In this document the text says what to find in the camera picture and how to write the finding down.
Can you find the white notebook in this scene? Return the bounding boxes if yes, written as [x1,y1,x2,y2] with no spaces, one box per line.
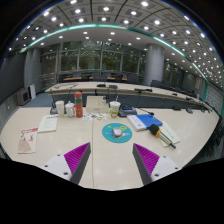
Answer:
[158,121,181,148]

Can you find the dark office chairs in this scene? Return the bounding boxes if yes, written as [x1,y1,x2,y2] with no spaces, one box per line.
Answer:
[71,71,214,101]

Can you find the red and white leaflet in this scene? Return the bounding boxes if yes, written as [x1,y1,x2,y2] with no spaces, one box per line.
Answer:
[17,127,39,155]

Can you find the long curved conference desk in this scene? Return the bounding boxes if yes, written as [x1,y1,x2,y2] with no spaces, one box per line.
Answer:
[44,80,214,113]

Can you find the round teal cartoon mouse pad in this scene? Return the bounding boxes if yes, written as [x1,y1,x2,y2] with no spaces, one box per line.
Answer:
[101,122,133,144]

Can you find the white paper booklet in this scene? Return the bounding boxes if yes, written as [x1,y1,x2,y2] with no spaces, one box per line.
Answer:
[37,114,59,134]

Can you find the white lidded mug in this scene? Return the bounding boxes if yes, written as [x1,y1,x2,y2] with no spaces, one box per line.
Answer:
[64,100,76,118]

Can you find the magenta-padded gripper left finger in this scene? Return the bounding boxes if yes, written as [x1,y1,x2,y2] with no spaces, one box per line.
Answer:
[43,142,92,185]

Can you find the white cardboard box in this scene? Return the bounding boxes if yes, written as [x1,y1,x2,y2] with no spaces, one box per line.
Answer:
[85,95,110,115]

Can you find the blue and white book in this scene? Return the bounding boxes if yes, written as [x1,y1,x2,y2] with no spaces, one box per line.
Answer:
[126,113,164,132]

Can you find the red thermos bottle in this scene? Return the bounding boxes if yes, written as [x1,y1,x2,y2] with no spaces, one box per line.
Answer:
[74,91,84,119]

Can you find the ceiling lights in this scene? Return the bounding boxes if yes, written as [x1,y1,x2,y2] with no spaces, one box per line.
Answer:
[8,0,224,88]

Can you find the green printed paper cup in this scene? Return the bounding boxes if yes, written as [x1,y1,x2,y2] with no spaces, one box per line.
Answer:
[109,96,122,119]

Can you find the colourful sticker sheet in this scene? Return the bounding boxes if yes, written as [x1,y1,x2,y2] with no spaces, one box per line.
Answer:
[82,112,108,122]

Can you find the black handheld microphone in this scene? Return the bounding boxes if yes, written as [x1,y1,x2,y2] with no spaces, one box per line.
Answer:
[148,123,177,150]

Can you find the silver computer mouse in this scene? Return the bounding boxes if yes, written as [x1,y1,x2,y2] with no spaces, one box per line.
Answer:
[112,127,123,139]

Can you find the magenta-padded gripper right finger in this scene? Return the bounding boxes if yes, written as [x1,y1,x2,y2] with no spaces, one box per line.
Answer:
[132,143,182,186]

